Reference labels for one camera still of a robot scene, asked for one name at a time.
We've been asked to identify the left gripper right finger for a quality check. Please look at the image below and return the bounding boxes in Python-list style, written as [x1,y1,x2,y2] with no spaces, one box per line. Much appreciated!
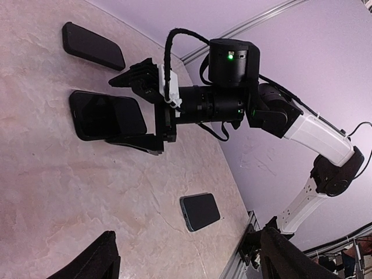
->
[260,228,338,279]

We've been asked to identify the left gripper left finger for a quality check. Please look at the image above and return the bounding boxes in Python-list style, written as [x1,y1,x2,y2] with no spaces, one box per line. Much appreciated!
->
[48,231,121,279]

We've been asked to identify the right aluminium frame post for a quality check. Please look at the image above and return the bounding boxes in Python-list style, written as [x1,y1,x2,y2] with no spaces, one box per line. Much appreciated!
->
[181,0,307,66]

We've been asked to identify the black phone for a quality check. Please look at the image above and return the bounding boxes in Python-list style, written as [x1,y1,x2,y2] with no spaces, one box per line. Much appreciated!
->
[180,193,221,232]
[72,92,146,137]

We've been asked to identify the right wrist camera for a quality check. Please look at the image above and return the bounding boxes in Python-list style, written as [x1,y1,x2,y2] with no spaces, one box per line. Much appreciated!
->
[128,64,184,108]

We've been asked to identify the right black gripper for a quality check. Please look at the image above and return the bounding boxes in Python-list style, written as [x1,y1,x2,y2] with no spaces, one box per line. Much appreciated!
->
[105,58,177,156]

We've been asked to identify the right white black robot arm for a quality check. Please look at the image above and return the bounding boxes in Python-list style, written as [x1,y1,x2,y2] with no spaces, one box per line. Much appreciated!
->
[109,38,364,236]

